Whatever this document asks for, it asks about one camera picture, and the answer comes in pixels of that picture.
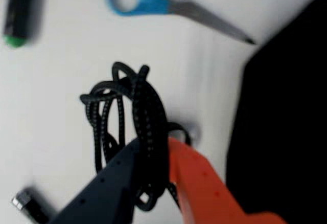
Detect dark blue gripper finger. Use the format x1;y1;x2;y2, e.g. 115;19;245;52
50;138;141;224

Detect black fabric bag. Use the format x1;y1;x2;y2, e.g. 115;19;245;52
226;0;327;218

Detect black AA battery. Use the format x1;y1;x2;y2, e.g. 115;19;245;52
10;187;56;224

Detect black braided USB cable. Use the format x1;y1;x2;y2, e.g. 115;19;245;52
79;61;192;212

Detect blue handled scissors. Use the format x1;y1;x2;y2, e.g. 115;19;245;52
103;0;256;46

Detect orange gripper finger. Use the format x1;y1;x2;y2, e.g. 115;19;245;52
168;137;287;224

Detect green black marker pen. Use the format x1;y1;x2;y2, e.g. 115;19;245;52
2;0;48;49

